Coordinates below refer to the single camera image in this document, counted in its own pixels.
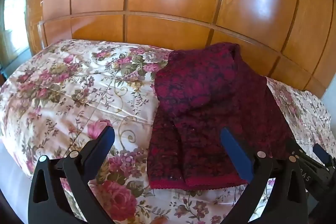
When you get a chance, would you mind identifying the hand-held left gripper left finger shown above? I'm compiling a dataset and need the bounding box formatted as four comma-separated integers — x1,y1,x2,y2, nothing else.
28,125,116,224

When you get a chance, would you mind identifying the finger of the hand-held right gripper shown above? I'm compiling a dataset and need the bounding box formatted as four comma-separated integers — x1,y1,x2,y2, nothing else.
287,139,314,163
313,144,335,169

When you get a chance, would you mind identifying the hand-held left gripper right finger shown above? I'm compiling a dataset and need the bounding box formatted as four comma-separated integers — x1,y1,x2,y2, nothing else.
220,127,309,224

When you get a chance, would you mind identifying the dark red knit sweater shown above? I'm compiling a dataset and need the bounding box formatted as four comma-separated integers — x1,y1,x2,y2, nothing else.
146,42,298,190

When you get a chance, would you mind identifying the floral bedspread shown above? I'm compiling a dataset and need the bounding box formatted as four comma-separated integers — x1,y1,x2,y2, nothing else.
0,39,332,224

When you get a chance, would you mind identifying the window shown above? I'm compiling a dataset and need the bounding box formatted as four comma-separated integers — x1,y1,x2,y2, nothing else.
0,0,34,75

